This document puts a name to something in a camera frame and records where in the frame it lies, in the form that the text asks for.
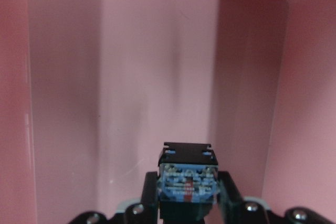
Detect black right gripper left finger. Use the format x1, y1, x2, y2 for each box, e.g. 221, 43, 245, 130
141, 172, 159, 220

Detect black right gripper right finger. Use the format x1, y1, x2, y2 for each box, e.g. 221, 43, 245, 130
217, 171, 244, 224

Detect yellow push button switch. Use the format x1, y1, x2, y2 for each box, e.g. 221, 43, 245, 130
157, 142, 218, 223

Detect pink plastic bin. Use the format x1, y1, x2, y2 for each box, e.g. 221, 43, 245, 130
1, 0, 335, 223

